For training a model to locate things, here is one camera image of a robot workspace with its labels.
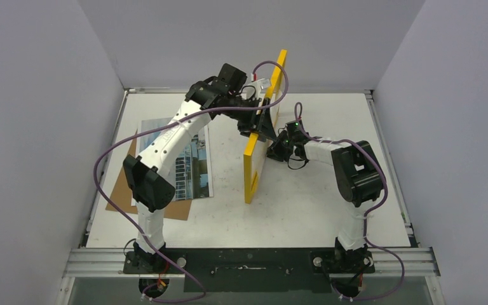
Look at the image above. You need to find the aluminium rail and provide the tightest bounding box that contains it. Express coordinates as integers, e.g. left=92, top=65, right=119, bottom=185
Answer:
left=64, top=247, right=439, bottom=278

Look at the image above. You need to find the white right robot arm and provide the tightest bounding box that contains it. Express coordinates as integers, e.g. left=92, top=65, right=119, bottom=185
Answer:
left=266, top=121, right=386, bottom=273

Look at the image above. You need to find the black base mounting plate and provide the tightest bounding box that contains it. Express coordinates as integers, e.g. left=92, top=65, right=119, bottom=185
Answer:
left=123, top=248, right=375, bottom=293

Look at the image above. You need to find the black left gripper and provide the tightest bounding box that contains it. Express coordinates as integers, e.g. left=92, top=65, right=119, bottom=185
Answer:
left=224, top=94, right=276, bottom=143

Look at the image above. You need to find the brown cardboard backing board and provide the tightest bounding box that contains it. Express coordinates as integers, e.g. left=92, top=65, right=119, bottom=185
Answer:
left=105, top=137, right=193, bottom=222

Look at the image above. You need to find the sky and building photo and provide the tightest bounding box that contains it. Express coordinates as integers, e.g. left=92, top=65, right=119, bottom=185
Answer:
left=131, top=118, right=215, bottom=207

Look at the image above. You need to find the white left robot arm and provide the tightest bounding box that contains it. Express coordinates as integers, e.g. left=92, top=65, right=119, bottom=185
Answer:
left=123, top=64, right=282, bottom=274

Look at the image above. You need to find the yellow wooden picture frame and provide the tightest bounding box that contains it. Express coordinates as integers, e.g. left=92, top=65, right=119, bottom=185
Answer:
left=243, top=48, right=288, bottom=205

